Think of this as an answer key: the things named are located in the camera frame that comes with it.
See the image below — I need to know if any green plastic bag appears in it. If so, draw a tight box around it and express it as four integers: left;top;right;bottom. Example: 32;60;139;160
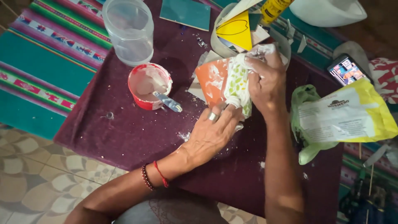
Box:
290;84;340;166

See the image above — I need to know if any thin wooden stick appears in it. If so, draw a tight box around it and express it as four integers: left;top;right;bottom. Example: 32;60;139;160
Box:
366;163;374;224

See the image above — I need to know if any grey bowl of tile pieces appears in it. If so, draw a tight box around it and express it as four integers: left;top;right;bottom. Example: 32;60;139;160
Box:
210;2;292;67

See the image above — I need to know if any blue-handled spatula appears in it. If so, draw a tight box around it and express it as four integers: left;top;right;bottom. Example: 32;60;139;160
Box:
152;91;183;113

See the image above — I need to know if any red and white patterned cloth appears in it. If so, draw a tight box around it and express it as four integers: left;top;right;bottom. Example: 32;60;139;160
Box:
369;57;398;105

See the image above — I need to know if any yellow tile piece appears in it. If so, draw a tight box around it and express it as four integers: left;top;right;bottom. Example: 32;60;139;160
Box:
216;10;253;51

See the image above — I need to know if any red string bracelet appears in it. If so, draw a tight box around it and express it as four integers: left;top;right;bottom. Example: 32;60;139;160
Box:
153;161;170;188

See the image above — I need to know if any black smartphone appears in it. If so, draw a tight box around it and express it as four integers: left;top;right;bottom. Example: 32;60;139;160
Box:
327;54;374;87

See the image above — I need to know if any red cup of white grout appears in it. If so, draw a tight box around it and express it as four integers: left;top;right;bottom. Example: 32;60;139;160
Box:
128;63;173;111

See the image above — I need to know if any person's grey lace top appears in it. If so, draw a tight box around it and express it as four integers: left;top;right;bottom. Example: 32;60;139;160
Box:
113;189;230;224

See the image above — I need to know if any dark beaded bracelet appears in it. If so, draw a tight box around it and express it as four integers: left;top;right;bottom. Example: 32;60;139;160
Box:
141;163;155;191

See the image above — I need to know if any dark teal tile piece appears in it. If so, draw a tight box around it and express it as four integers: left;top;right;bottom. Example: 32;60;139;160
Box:
248;13;263;32

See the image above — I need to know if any beige tile piece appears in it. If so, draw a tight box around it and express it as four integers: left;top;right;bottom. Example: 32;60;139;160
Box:
233;24;271;53

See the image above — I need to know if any clear plastic container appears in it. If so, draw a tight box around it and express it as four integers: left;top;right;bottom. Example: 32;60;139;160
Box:
102;0;155;67

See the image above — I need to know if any yellow and white paper bag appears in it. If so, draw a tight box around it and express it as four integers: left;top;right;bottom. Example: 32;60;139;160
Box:
297;77;398;144

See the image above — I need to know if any yellow glue bottle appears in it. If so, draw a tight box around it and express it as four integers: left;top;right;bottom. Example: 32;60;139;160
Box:
260;0;295;25

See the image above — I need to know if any teal square tile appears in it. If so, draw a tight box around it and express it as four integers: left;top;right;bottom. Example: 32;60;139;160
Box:
159;0;211;32

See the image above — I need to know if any large white tile piece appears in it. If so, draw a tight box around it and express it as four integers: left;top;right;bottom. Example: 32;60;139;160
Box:
217;0;263;27

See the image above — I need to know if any person's right hand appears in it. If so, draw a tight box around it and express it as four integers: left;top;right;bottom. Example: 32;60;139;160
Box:
244;47;289;117

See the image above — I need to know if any white cloth with green print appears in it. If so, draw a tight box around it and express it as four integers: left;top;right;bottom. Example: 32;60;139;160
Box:
221;43;282;119

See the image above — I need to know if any person's left hand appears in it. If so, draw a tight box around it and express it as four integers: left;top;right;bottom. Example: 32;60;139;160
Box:
182;102;244;170

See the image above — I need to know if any white plastic basin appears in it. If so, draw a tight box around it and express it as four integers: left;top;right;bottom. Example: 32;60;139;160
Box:
289;0;368;28

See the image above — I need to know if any purple table cloth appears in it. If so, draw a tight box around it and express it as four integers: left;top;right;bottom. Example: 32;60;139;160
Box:
53;0;345;219

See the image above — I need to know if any orange square tile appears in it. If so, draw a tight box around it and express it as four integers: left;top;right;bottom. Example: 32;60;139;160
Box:
195;57;231;108

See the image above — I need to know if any white triangular tile piece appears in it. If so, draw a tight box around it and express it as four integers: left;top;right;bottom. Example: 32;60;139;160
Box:
297;34;308;54

